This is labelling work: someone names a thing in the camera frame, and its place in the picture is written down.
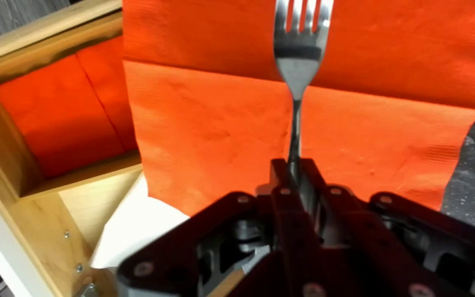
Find orange paper napkin on counter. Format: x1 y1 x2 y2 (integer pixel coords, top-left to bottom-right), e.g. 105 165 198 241
123 0 475 215

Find orange napkin in drawer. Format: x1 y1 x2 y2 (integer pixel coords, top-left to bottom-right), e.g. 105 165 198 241
0 38 137 177

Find white paper napkins in drawer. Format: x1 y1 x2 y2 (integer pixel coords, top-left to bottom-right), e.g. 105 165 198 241
90 175 188 269

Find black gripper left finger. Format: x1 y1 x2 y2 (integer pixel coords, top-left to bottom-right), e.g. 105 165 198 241
115 159 295 297

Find open wooden drawer right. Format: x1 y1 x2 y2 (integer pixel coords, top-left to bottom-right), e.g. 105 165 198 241
0 0 140 297

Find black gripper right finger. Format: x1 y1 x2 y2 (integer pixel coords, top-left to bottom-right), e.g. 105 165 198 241
293 159 475 297

